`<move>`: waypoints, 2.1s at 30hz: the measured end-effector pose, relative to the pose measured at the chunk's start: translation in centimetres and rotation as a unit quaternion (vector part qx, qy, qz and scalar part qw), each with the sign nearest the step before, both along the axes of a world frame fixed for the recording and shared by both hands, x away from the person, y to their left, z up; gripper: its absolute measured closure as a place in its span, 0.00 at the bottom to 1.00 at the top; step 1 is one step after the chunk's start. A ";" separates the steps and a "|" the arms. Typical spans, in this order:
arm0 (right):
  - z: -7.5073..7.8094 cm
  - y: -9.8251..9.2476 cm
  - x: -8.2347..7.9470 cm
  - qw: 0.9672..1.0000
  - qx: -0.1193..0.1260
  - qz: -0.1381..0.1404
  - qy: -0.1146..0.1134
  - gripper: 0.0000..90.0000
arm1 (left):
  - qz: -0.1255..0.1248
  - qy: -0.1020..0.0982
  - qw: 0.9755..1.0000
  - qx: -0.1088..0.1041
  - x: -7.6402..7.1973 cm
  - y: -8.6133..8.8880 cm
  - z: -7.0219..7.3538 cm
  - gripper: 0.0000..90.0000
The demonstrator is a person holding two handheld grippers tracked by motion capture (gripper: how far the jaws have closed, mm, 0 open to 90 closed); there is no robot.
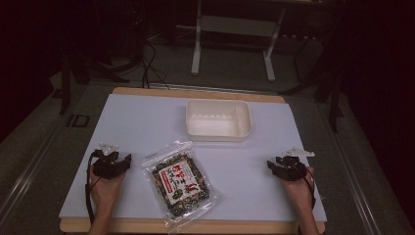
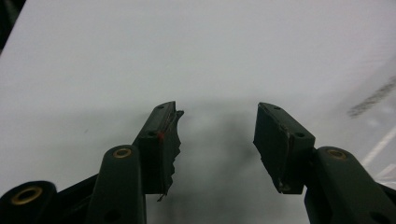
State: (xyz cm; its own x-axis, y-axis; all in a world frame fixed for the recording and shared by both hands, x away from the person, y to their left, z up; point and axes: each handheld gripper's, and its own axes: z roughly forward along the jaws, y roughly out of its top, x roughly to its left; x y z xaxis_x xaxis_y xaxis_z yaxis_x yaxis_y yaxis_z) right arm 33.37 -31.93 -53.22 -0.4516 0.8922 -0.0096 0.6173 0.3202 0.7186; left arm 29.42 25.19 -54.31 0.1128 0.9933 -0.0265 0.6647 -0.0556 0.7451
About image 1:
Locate black floor socket plate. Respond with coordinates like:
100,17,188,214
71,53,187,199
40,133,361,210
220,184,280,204
66,114,91,128

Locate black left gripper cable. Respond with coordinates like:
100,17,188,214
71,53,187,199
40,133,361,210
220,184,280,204
84,152,100,225

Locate white table mat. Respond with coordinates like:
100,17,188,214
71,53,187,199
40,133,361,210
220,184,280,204
59,93,328,223

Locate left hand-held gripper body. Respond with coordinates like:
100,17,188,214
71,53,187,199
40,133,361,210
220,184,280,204
91,142,127,180

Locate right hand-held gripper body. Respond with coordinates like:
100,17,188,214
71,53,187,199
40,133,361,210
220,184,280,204
276,147,316,183

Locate clear snack packet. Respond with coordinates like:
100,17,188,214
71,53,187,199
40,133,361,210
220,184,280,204
140,139,220,230

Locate black metal stand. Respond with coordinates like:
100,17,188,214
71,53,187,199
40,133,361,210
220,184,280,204
280,28,346,133
58,32,146,116

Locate black floor cables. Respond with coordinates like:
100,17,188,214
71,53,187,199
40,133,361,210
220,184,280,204
139,41,171,90

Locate white plastic container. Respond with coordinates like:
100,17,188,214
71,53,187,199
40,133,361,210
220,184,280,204
185,99,254,143

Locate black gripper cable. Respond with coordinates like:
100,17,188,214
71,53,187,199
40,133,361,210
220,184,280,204
302,165,318,211
84,152,100,225

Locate wooden table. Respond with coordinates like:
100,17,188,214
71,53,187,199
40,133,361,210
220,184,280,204
59,86,327,235

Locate white metal stand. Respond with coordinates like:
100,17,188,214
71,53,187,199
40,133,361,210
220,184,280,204
190,0,288,83

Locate person's left hand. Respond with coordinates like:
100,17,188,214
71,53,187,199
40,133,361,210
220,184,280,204
89,165,127,213

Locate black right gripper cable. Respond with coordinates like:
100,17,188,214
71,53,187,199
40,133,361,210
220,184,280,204
302,165,318,211

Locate person's right hand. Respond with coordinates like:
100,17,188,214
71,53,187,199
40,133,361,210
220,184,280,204
281,165,316,211

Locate silver floor rail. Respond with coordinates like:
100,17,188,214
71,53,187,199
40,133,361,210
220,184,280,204
0,120,65,219
315,101,384,235

